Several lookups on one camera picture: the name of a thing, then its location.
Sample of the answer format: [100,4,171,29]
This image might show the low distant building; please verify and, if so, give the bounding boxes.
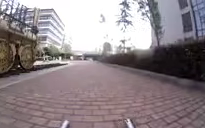
[71,49,104,61]

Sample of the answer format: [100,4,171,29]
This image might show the red brick path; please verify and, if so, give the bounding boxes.
[0,60,205,128]

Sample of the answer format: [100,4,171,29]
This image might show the green trees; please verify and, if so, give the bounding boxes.
[42,43,74,61]

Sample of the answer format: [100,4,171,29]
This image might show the white multi-storey building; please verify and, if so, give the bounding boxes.
[24,8,66,49]

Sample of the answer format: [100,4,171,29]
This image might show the robot's own part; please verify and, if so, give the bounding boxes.
[124,118,136,128]
[60,119,71,128]

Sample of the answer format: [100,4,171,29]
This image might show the slender tree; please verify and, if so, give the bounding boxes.
[116,0,166,48]

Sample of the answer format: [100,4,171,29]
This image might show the dark hedge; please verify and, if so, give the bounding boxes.
[99,39,205,84]

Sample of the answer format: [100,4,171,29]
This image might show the grey paved strip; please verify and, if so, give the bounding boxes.
[0,63,71,93]

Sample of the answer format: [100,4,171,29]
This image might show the pale building with dark windows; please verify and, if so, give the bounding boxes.
[151,0,205,48]

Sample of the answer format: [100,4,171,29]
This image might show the dark metal railing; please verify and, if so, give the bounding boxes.
[0,0,40,35]

